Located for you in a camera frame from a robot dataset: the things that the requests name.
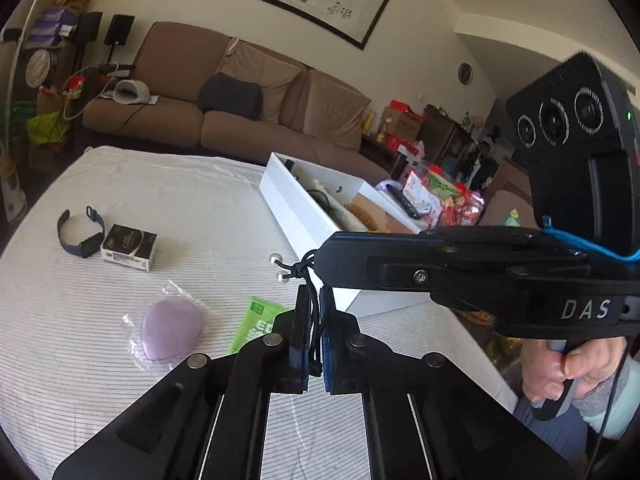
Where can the green printed card packet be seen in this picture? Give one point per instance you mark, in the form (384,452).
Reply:
(252,325)

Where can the brown cardboard sheet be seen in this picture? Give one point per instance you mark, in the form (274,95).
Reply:
(400,222)

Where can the bag of colourful snack packets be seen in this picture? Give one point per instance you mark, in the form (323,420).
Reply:
(440,195)

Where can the white storage box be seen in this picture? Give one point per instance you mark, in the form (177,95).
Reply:
(300,210)

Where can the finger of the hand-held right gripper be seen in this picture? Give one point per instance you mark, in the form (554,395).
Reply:
(380,260)
(480,232)

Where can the wooden massage brush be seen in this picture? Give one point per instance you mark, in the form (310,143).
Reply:
(365,217)

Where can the white lamp pole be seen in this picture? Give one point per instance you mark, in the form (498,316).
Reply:
(22,45)

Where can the purple sponge in clear wrap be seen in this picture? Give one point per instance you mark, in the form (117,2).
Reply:
(170,332)

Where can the white garment steamer base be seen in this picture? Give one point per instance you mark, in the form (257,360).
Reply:
(11,190)

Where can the black and white small box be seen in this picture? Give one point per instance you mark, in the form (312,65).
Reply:
(127,247)

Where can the brown cardboard box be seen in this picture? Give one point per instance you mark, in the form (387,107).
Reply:
(400,125)

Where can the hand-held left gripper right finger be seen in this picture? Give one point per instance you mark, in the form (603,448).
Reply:
(329,355)

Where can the yellow green bag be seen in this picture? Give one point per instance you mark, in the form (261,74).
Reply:
(47,127)

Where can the round printed tin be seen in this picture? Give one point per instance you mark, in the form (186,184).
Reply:
(39,67)

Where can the tan sofa pillow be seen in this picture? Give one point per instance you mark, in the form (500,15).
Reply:
(260,75)
(335,110)

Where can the round wall clock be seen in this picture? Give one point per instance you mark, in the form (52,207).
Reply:
(465,73)

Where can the purple plastic container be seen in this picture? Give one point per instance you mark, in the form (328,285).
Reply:
(385,187)

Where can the person's blue clothed leg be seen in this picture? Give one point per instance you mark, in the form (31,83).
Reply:
(555,435)

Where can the person's right hand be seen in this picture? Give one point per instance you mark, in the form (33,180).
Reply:
(595,360)

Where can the dark grey cushion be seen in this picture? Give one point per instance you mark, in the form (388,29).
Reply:
(230,97)

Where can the person's right forearm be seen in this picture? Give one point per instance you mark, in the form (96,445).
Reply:
(615,400)

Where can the brown fabric sofa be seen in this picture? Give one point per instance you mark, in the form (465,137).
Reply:
(250,135)

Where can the black remote control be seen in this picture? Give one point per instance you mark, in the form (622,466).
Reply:
(402,201)

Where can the white grey massager device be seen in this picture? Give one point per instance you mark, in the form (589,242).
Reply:
(131,91)

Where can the stack of purple boxes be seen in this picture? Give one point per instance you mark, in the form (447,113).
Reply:
(52,25)

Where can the white striped cloth desktop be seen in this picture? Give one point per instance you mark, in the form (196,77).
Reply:
(175,195)

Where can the black speaker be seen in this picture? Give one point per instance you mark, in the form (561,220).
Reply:
(89,26)
(119,30)

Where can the black smart band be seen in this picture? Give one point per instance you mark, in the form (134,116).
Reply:
(87,246)

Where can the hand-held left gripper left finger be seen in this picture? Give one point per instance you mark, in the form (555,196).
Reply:
(300,340)

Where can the yellow bottle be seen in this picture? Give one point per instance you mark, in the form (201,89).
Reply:
(369,122)

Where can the dark wooden cabinet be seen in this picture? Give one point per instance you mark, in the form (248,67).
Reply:
(445,135)

